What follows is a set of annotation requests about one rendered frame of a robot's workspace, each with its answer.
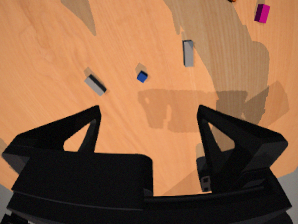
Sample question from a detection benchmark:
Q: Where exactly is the magenta rod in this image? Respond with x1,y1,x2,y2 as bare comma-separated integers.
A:
254,4,270,23

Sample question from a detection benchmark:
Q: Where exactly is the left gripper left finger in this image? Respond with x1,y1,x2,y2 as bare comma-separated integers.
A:
10,105,102,152

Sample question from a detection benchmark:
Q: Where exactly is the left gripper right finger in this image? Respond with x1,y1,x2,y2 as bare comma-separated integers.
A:
197,104,288,192

